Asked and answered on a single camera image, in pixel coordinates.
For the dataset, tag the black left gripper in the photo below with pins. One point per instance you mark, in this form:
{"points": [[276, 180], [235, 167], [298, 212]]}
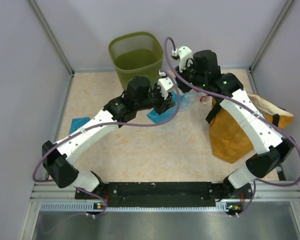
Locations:
{"points": [[164, 105]]}

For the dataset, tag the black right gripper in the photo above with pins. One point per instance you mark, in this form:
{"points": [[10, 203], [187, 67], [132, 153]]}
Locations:
{"points": [[179, 72]]}

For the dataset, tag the blue plastic trash bag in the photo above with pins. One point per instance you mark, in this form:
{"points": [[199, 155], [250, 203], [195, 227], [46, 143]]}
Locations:
{"points": [[187, 100]]}

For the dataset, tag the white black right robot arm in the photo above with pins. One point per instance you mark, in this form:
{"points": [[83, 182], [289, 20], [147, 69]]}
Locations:
{"points": [[200, 71]]}

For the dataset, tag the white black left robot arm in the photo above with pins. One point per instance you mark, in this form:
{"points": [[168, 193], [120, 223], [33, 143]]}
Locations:
{"points": [[59, 157]]}

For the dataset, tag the olive green plastic trash bin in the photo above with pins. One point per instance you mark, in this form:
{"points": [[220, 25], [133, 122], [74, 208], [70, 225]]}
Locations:
{"points": [[136, 54]]}

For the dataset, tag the folded blue trash bag roll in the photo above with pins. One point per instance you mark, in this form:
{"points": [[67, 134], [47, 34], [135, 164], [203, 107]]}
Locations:
{"points": [[77, 123]]}

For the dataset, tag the yellow canvas tote bag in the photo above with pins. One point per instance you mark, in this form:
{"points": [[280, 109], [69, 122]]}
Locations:
{"points": [[229, 142]]}

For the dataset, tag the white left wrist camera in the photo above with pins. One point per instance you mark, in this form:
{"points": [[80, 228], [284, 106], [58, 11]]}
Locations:
{"points": [[165, 83]]}

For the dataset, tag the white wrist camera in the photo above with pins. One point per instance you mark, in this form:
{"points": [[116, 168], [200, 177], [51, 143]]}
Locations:
{"points": [[165, 83], [184, 55]]}

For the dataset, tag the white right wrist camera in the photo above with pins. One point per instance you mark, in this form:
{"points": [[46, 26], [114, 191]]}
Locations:
{"points": [[184, 55]]}

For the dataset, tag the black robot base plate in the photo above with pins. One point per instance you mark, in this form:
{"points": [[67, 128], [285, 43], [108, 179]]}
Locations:
{"points": [[171, 194]]}

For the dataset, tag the grey slotted cable duct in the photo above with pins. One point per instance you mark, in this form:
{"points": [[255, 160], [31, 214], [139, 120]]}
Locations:
{"points": [[92, 207]]}

